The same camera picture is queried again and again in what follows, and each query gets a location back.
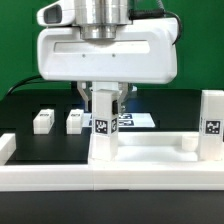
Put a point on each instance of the fiducial marker sheet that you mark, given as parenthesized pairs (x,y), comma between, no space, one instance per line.
(138,120)

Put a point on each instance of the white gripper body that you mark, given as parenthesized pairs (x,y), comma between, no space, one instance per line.
(142,52)

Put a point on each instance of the white desk top panel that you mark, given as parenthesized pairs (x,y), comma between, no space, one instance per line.
(154,147)

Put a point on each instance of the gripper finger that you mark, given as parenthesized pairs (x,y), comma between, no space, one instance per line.
(123,92)
(85,90)

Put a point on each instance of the white U-shaped fence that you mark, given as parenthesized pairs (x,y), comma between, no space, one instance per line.
(203,175)

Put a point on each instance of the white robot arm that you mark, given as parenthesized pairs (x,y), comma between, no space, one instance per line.
(99,20)

